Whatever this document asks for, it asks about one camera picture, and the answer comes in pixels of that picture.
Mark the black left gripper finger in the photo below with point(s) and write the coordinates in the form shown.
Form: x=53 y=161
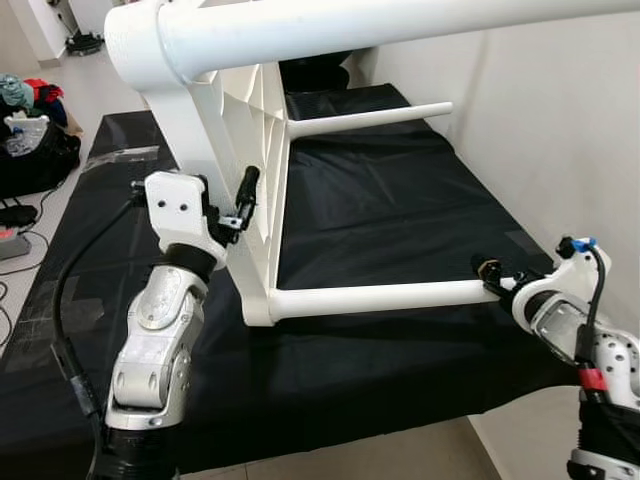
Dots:
x=248 y=190

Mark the black cloth cover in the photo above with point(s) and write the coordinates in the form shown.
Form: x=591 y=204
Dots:
x=400 y=200

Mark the clear plastic wrapper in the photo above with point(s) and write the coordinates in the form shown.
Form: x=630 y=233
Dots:
x=120 y=156

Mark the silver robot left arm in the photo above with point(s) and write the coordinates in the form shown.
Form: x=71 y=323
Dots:
x=160 y=340

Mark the black small floor item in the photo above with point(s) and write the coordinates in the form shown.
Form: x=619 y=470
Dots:
x=85 y=43

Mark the grey small charger box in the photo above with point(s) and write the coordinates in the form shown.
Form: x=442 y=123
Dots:
x=10 y=245

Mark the white plastic table top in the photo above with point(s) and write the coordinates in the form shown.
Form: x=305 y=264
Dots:
x=215 y=130

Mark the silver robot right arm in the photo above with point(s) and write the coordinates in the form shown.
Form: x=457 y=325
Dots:
x=600 y=350

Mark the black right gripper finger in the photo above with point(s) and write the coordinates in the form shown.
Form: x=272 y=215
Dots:
x=493 y=277

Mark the clear tape patch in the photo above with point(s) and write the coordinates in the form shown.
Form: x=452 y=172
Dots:
x=55 y=320

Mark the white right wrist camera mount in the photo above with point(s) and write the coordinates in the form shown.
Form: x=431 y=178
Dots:
x=570 y=275

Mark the colourful clothes pile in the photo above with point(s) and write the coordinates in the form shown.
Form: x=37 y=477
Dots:
x=25 y=95

